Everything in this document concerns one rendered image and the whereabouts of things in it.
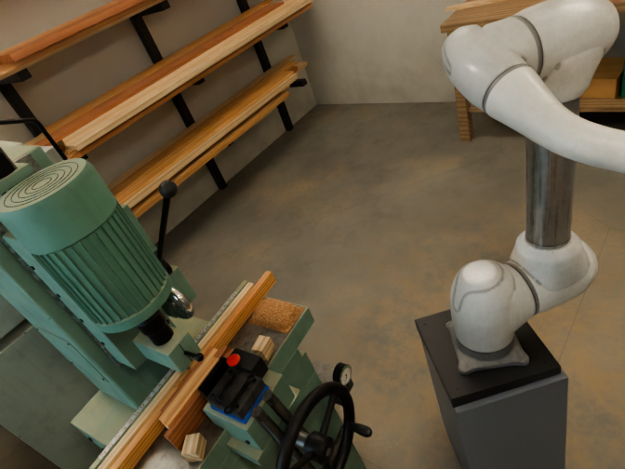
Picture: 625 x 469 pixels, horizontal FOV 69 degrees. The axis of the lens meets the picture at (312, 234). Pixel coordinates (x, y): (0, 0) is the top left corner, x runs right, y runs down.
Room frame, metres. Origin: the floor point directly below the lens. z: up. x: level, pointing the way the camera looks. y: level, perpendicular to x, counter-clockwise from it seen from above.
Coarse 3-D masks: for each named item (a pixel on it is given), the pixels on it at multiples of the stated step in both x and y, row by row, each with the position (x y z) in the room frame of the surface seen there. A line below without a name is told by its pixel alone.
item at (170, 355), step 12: (144, 336) 0.83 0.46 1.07; (180, 336) 0.78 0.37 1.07; (144, 348) 0.80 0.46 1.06; (156, 348) 0.78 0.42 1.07; (168, 348) 0.76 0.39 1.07; (180, 348) 0.76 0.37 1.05; (192, 348) 0.78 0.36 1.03; (156, 360) 0.80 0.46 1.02; (168, 360) 0.75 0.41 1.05; (180, 360) 0.75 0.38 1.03; (192, 360) 0.76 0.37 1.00; (180, 372) 0.74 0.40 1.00
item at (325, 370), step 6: (318, 360) 0.95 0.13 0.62; (318, 366) 0.93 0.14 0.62; (324, 366) 0.92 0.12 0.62; (330, 366) 0.91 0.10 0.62; (318, 372) 0.90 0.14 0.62; (324, 372) 0.89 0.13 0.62; (330, 372) 0.89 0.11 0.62; (324, 378) 0.88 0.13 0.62; (330, 378) 0.87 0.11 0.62; (348, 384) 0.85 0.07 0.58; (336, 402) 0.83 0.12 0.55
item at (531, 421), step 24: (528, 384) 0.63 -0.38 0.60; (552, 384) 0.61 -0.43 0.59; (456, 408) 0.65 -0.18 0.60; (480, 408) 0.63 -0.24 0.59; (504, 408) 0.62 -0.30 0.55; (528, 408) 0.62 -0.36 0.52; (552, 408) 0.61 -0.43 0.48; (456, 432) 0.71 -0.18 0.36; (480, 432) 0.63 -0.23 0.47; (504, 432) 0.62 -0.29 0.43; (528, 432) 0.62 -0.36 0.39; (552, 432) 0.61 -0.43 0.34; (480, 456) 0.63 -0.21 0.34; (504, 456) 0.62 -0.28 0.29; (528, 456) 0.62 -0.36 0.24; (552, 456) 0.61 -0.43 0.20
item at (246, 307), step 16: (256, 288) 1.00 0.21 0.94; (240, 304) 0.96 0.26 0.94; (256, 304) 0.97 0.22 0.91; (240, 320) 0.92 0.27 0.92; (224, 336) 0.88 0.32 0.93; (176, 384) 0.77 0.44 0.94; (144, 432) 0.67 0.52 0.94; (160, 432) 0.69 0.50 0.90; (128, 448) 0.65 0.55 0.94; (144, 448) 0.66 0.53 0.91; (128, 464) 0.63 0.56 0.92
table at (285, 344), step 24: (240, 336) 0.89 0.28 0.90; (288, 336) 0.82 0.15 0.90; (264, 360) 0.77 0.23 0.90; (288, 360) 0.80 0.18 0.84; (288, 408) 0.64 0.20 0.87; (216, 432) 0.63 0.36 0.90; (144, 456) 0.64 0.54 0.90; (168, 456) 0.62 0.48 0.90; (216, 456) 0.59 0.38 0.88; (264, 456) 0.56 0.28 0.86
